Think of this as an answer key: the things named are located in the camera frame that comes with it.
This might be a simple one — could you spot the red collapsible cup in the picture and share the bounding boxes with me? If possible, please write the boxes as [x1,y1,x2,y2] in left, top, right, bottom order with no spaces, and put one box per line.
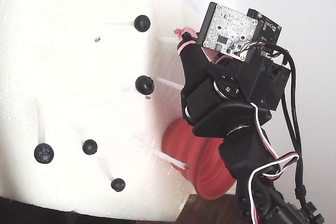
[161,118,237,200]

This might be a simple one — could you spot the thick black cable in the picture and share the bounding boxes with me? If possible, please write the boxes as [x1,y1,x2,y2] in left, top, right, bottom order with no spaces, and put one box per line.
[262,43,316,214]

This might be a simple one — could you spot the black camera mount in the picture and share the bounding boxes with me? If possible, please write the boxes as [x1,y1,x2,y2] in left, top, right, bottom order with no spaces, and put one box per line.
[237,57,291,111]

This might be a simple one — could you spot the black camera circuit board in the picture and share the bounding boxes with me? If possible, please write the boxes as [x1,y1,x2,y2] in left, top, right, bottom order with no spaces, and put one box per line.
[246,8,284,58]
[198,2,257,63]

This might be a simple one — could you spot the dark blueberry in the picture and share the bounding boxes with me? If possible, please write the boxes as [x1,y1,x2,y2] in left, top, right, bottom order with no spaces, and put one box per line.
[133,14,151,33]
[110,178,126,192]
[134,75,155,95]
[34,143,55,165]
[82,139,99,156]

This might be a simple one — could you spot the white red black servo wire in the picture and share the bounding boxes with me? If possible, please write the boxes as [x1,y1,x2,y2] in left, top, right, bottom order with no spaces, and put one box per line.
[246,102,300,224]

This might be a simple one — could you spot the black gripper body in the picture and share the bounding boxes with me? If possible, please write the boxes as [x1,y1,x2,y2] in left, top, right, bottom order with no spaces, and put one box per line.
[180,58,272,138]

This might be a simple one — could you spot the thin black cable white sleeve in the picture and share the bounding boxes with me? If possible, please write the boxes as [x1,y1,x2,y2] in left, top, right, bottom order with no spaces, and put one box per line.
[280,57,307,204]

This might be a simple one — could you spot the white foam board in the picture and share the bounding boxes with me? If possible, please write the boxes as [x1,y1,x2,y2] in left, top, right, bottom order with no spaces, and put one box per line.
[0,0,246,222]

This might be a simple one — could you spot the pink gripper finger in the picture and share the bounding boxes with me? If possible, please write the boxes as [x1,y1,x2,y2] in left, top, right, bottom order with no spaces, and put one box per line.
[174,26,215,91]
[202,47,220,62]

